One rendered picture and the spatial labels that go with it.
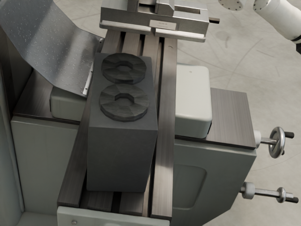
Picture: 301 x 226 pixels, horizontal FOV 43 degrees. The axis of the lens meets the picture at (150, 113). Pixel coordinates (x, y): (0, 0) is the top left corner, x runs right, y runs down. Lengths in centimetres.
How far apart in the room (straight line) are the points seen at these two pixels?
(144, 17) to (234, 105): 44
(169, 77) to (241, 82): 173
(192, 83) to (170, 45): 15
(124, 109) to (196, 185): 77
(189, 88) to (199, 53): 173
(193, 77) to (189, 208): 51
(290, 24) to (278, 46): 234
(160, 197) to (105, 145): 18
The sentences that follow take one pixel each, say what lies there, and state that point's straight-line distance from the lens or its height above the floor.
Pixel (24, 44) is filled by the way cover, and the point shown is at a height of 98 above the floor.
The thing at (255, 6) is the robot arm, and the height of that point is 118.
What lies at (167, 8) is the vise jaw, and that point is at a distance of 121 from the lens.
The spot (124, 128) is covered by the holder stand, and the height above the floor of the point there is 112.
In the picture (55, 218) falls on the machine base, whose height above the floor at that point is 20.
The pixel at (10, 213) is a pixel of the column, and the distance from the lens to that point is 157.
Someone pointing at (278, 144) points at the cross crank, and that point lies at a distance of 140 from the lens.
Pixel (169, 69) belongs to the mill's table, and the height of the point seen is 94.
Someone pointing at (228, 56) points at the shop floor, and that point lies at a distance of 301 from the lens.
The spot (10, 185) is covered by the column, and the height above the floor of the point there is 43.
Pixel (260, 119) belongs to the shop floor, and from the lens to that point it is 253.
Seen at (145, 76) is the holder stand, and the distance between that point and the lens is 76.
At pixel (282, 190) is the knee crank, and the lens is 144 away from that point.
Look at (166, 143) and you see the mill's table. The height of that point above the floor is 94.
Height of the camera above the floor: 159
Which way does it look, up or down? 43 degrees down
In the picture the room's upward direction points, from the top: 10 degrees clockwise
